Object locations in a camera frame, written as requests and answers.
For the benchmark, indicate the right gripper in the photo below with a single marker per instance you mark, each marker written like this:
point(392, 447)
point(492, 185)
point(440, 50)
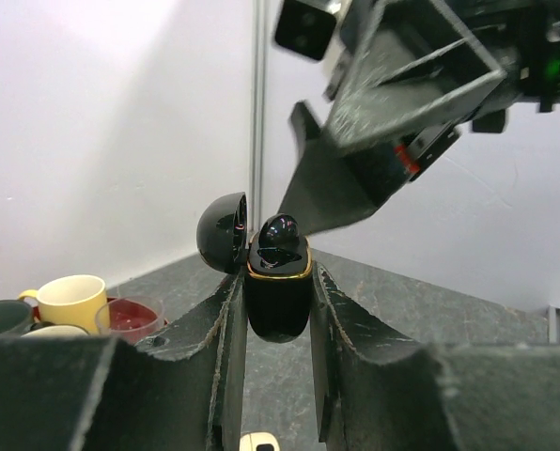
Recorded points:
point(419, 69)

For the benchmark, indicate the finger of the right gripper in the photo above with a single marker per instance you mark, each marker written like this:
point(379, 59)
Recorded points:
point(323, 194)

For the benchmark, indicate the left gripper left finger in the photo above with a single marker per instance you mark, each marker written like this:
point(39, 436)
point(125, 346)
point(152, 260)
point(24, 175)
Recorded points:
point(177, 389)

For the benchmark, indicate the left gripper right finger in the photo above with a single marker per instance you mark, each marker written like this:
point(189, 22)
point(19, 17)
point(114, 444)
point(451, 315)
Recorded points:
point(377, 389)

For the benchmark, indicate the black earbud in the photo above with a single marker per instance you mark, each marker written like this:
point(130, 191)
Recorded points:
point(281, 231)

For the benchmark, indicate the cream earbud charging case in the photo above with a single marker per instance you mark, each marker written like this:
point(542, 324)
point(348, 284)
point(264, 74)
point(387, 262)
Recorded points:
point(259, 441)

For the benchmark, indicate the black earbud charging case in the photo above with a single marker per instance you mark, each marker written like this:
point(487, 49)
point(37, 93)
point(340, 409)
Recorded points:
point(277, 282)

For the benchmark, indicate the clear glass tumbler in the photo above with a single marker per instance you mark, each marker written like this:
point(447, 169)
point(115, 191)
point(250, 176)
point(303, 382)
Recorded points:
point(102, 320)

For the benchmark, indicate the red round tray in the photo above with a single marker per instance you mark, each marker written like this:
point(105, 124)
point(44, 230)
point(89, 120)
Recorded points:
point(128, 315)

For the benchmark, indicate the yellow mug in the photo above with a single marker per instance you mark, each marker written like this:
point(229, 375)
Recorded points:
point(73, 300)

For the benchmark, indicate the dark green mug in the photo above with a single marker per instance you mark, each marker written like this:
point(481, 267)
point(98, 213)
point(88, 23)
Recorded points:
point(15, 317)

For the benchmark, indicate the cream mug black handle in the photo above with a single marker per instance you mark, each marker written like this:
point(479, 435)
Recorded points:
point(57, 331)

